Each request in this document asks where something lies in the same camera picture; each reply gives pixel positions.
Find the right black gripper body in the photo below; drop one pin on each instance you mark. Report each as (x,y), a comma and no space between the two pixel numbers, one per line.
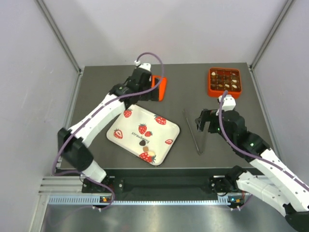
(210,115)

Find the orange box lid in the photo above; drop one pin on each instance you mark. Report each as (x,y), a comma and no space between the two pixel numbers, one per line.
(159,92)

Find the white strawberry tray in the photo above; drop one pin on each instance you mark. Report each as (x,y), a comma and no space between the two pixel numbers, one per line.
(136,124)

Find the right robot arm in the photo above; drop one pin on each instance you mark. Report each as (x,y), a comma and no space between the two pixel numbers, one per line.
(286,193)

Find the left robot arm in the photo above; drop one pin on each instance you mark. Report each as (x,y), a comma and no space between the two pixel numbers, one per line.
(73,143)

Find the dark heart chocolate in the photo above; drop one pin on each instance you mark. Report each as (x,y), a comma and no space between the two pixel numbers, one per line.
(142,143)

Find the caramel square chocolate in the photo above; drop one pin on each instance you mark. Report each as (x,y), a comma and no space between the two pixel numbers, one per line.
(145,149)

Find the orange compartment box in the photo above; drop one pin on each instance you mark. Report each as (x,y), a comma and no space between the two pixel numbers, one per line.
(226,79)

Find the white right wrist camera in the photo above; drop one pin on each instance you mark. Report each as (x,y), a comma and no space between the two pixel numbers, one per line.
(229,103)

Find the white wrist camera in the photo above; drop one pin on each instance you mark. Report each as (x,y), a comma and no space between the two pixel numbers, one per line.
(145,66)
(229,103)

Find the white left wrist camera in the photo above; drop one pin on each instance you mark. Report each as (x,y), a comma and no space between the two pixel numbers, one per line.
(145,66)

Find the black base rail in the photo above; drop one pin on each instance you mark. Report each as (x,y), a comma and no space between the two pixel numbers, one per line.
(167,185)

